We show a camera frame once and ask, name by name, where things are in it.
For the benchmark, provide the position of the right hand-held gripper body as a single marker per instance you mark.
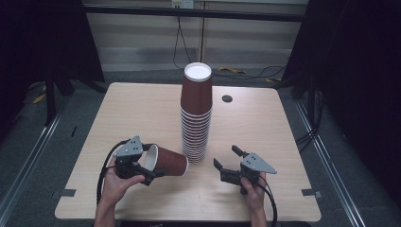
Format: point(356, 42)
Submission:
point(256, 164)

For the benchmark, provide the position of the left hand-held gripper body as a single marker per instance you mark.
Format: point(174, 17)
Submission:
point(130, 149)

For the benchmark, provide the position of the brown paper cup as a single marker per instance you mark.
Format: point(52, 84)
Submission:
point(170, 161)

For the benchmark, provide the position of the stack of brown paper cups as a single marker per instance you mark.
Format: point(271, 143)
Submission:
point(195, 132)

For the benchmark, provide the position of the person's right hand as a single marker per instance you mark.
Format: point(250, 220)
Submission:
point(257, 195)

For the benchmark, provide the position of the person's left hand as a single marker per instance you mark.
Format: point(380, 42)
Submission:
point(115, 187)

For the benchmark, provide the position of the dark round table grommet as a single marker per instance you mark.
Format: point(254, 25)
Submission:
point(227, 98)

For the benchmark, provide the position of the grey tape piece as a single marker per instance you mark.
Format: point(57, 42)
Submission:
point(310, 192)
point(67, 192)

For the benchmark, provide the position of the yellow floor tape piece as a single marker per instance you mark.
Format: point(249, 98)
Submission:
point(231, 69)
point(39, 98)
point(273, 80)

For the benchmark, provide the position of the black metal stand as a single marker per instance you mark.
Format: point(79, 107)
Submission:
point(49, 94)

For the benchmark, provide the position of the black curtain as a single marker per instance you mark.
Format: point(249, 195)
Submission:
point(356, 78)
point(38, 44)

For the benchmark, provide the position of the black horizontal bar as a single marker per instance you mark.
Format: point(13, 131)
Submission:
point(142, 11)

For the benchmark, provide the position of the metal floor rail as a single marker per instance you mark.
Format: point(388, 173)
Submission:
point(331, 164)
point(30, 160)

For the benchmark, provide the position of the white wall socket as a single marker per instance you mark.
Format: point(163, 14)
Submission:
point(183, 3)

